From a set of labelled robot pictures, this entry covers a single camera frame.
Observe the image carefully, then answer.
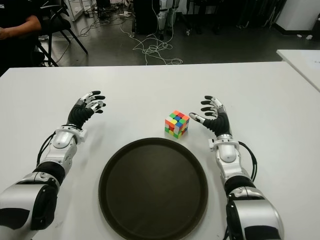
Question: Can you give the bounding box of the white standing humanoid robot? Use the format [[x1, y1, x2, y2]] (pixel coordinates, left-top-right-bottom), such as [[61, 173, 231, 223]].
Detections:
[[156, 0, 181, 40]]

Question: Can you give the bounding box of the glass display cabinet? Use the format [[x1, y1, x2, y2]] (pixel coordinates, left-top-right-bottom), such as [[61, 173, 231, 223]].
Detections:
[[62, 0, 97, 23]]

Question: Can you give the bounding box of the dark brown round plate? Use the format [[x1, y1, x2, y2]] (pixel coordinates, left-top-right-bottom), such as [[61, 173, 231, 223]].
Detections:
[[98, 137, 209, 240]]

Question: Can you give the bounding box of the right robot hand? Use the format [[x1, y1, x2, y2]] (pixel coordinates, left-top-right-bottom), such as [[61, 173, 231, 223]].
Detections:
[[188, 95, 232, 138]]

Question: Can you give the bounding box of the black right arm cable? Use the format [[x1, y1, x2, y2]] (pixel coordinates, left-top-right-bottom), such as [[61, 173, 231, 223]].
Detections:
[[238, 141, 258, 182]]

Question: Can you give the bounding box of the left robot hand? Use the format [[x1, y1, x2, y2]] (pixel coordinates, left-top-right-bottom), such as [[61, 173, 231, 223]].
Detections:
[[66, 90, 107, 131]]

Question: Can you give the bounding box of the white pillar black base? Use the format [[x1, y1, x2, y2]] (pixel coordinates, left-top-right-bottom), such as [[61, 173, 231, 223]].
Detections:
[[274, 0, 320, 32]]

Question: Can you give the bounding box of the black cabinet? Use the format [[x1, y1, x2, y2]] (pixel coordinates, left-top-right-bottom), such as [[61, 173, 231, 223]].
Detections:
[[133, 0, 161, 35]]

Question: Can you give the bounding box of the colourful Rubik's cube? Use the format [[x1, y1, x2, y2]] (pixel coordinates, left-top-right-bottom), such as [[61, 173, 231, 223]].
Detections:
[[164, 109, 190, 139]]

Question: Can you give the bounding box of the seated person black shirt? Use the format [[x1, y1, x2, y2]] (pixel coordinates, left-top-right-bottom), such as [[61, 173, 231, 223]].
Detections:
[[0, 0, 55, 76]]

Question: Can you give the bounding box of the white side table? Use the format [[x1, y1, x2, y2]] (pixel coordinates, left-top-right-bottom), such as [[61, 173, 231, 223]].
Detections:
[[276, 49, 320, 93]]

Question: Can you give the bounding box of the black chair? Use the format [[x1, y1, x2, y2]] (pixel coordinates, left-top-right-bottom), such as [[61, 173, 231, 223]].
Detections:
[[37, 0, 89, 67]]

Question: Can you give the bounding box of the tangled white floor cable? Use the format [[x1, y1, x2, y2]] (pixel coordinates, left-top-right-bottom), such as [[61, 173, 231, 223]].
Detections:
[[119, 24, 184, 66]]

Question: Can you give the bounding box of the black wheeled stand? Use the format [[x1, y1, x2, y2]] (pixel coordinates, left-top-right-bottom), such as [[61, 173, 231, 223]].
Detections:
[[178, 0, 227, 36]]

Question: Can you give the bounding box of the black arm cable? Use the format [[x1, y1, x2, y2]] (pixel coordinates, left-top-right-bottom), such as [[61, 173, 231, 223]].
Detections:
[[36, 132, 57, 167], [238, 141, 258, 182]]

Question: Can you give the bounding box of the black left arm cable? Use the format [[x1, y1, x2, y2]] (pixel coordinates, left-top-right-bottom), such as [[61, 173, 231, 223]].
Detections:
[[36, 132, 57, 167]]

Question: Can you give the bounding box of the dark clothes rack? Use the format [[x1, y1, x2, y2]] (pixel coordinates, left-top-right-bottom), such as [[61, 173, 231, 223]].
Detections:
[[236, 0, 278, 28]]

